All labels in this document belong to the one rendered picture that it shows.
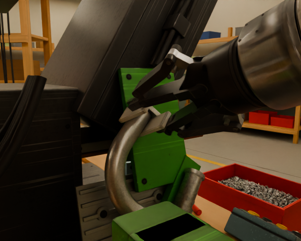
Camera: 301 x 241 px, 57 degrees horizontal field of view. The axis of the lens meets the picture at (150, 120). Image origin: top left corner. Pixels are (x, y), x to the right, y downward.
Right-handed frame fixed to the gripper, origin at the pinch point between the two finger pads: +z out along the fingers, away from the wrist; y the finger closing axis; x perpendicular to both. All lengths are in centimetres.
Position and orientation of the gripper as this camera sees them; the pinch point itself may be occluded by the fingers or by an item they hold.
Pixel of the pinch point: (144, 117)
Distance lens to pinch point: 42.9
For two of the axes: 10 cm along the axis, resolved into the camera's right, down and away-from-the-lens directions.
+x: -4.1, 7.5, -5.2
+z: -5.8, 2.3, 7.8
